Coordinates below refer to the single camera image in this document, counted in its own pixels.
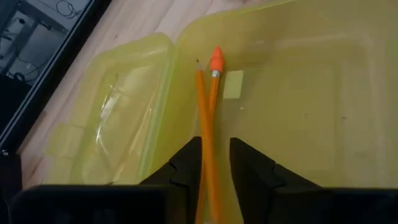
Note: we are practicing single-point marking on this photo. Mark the plain orange pencil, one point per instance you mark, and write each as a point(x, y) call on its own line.
point(200, 90)

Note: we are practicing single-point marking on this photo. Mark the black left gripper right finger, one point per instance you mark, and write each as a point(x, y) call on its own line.
point(255, 174)

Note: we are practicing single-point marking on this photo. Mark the black aluminium table frame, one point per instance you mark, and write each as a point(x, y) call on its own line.
point(46, 84)

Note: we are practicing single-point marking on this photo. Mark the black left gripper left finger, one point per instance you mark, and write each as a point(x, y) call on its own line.
point(186, 168)

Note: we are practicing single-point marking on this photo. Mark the yellow translucent pencil case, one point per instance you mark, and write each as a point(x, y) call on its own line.
point(295, 109)

